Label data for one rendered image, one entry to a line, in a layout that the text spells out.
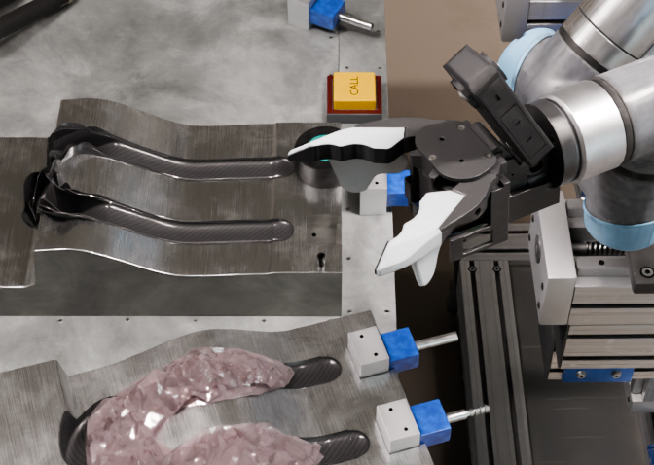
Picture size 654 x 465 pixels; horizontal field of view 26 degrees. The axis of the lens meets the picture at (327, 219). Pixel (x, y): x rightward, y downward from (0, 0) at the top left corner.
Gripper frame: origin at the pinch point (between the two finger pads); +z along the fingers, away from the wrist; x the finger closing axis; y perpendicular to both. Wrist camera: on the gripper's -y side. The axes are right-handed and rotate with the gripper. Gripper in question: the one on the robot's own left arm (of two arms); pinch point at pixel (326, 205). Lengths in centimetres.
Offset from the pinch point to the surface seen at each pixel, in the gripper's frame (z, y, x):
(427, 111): -89, 127, 149
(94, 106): -1, 42, 77
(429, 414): -19, 57, 20
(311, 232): -19, 53, 51
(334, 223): -22, 52, 50
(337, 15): -43, 50, 90
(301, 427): -5, 56, 26
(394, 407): -16, 55, 22
